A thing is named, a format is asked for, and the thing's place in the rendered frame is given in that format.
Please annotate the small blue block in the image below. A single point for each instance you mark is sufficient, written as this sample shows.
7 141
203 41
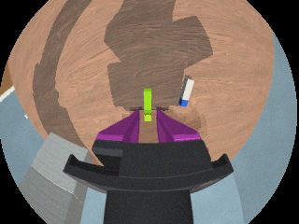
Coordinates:
183 102

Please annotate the lime green rod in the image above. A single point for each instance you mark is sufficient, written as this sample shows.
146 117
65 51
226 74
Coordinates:
147 104

